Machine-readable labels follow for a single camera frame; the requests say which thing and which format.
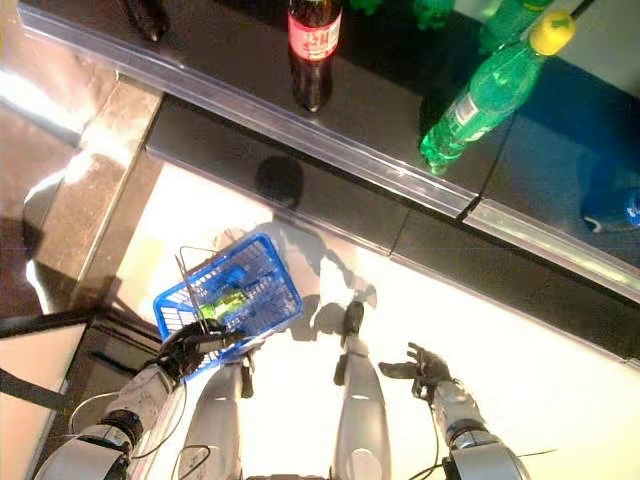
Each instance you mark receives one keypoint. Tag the robot right hand black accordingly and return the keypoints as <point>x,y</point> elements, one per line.
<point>430,370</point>

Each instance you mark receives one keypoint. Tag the robot left hand black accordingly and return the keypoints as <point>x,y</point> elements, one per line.
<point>195,345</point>

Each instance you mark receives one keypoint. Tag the blue plastic shopping basket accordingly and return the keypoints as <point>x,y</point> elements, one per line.
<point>250,300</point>

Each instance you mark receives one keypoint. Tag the robot right arm silver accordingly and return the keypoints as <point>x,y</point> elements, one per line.
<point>465,420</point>

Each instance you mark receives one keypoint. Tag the robot left arm silver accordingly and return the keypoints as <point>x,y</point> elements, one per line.
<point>135,400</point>

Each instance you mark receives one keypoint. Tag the white panel board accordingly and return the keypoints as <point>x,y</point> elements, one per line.
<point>30,360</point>

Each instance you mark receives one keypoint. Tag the dark granite plinth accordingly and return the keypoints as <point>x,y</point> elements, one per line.
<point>115,165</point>

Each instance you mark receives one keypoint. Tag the small Pepsi bottle blue cap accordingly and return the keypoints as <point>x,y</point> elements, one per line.
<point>615,210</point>

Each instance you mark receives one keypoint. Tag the green Sprite bottle yellow cap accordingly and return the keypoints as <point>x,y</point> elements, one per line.
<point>510,25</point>
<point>430,12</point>
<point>365,5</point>
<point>480,105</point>

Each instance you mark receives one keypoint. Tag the dark perforated upright post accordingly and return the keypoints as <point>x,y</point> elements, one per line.
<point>40,322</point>

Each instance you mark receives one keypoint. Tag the black shelf with clear rail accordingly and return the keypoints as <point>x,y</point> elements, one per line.
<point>375,100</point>
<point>350,200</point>

